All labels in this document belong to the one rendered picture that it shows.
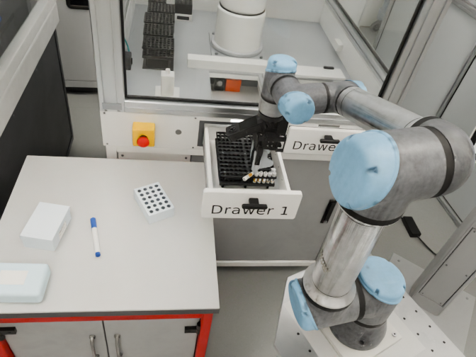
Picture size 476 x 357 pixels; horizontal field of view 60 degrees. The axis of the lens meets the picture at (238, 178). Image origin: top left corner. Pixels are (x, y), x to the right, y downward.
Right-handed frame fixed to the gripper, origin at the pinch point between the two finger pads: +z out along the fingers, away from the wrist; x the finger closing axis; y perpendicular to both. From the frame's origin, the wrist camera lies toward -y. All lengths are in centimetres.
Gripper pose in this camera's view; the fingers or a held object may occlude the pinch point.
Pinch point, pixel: (251, 166)
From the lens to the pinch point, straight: 124.3
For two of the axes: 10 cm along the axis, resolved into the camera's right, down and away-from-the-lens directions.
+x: -1.0, -6.8, 7.2
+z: -1.4, 7.3, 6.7
